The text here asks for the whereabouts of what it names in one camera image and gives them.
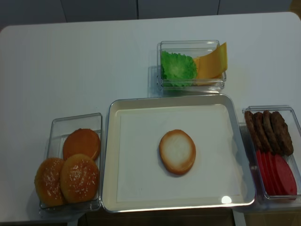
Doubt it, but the clear left bun container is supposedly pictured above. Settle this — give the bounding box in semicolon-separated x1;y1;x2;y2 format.
40;113;103;214

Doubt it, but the upper yellow cheese slice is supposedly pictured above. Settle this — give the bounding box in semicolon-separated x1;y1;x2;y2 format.
193;42;228;79

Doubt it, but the silver metal tray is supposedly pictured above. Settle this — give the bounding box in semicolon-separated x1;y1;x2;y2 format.
102;94;255;212

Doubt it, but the sesame bun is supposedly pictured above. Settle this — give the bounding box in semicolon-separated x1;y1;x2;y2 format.
60;154;99;203
34;158;66;207

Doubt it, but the clear lettuce cheese container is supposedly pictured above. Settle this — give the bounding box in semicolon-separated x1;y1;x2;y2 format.
157;40;226;93

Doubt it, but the brown meat patty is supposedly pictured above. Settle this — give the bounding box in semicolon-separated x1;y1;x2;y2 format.
253;112;273;153
263;110;283;155
244;111;264;151
270;111;294;156

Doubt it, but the lower yellow cheese slice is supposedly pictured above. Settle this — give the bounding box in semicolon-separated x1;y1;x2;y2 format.
193;74;223;86

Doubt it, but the right sesame bun top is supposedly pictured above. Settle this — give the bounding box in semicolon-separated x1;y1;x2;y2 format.
60;154;99;203

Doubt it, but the yellow cheese slice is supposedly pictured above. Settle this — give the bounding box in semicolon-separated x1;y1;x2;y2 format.
193;74;223;86
193;42;228;79

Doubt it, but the clear right patty container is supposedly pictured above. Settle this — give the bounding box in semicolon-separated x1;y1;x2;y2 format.
241;105;301;206

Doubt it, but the flat bun bottom in container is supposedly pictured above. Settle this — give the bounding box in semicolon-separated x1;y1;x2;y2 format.
63;129;101;160

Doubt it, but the red tomato slice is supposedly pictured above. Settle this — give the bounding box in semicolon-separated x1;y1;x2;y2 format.
256;150;272;195
271;155;297;196
265;152;285;195
260;152;277;196

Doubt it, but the bottom bun on tray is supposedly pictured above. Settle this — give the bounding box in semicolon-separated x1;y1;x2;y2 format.
159;129;196;175

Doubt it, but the left sesame bun top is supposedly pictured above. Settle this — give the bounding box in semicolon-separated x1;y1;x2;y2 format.
34;158;66;207

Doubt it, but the green lettuce leaf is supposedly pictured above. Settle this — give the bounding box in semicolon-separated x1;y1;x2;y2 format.
161;51;197;87

